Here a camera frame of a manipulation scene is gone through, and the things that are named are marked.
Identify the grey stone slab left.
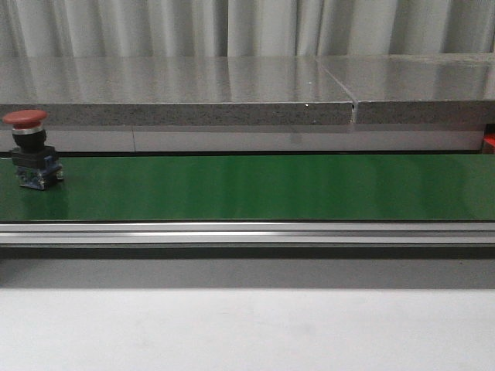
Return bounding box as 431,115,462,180
1,57,352,128

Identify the grey stone slab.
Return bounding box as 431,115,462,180
1,57,352,128
317,53,494,125

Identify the green conveyor belt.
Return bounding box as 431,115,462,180
1,154,494,222

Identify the grey stone slab right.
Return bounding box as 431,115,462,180
317,53,494,125

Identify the red object at right edge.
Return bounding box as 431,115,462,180
482,133,495,155

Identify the grey curtain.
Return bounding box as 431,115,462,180
1,1,494,57

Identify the aluminium conveyor side rail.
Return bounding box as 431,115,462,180
1,222,494,246

